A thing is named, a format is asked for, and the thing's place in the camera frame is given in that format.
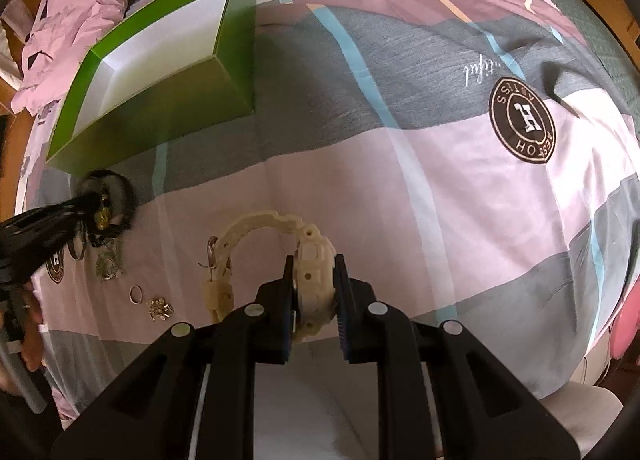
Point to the silver pendant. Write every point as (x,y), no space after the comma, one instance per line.
(110,265)

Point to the gold flower brooch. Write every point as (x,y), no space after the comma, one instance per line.
(160,308)

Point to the person's left hand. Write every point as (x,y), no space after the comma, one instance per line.
(31,340)

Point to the pink pillow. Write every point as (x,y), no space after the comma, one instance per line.
(75,30)

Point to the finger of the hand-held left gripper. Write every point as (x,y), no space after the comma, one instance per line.
(65,214)

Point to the white cloth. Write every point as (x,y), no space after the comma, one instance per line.
(310,400)

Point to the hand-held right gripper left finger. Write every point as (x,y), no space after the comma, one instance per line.
(287,312)

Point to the pink plush object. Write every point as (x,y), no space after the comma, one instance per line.
(629,315)

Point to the green cardboard box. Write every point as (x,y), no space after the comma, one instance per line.
(150,80)

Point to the pink grey patchwork bed sheet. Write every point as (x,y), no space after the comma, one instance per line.
(400,190)

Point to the cream white wrist watch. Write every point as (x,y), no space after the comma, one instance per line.
(311,280)

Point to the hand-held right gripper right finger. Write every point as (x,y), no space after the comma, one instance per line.
(343,312)

